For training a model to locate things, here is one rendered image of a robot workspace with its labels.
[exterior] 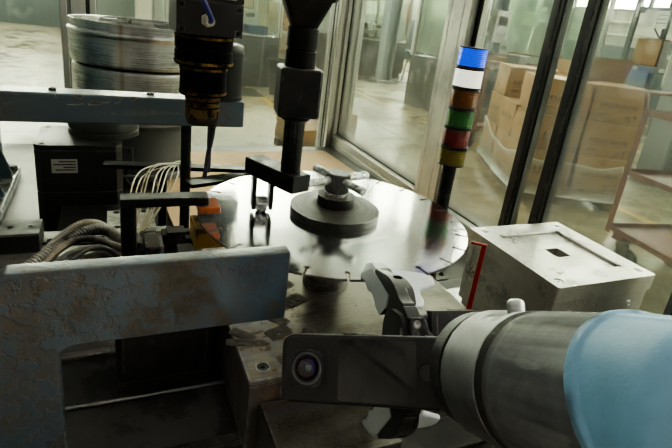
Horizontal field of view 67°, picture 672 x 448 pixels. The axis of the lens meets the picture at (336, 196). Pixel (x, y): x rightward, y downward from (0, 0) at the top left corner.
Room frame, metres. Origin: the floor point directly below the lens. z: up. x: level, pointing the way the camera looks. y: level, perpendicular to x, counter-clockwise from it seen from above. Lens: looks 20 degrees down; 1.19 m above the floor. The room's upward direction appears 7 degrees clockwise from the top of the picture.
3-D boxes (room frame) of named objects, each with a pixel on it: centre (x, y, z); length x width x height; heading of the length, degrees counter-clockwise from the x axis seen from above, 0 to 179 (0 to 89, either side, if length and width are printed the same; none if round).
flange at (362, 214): (0.59, 0.00, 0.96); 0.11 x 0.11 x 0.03
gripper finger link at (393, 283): (0.36, -0.06, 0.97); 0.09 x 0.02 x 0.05; 15
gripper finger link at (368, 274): (0.41, -0.07, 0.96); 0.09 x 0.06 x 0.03; 15
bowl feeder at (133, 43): (1.21, 0.49, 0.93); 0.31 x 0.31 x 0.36
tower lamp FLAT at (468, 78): (0.83, -0.18, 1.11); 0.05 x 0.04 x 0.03; 25
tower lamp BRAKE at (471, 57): (0.83, -0.18, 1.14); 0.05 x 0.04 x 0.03; 25
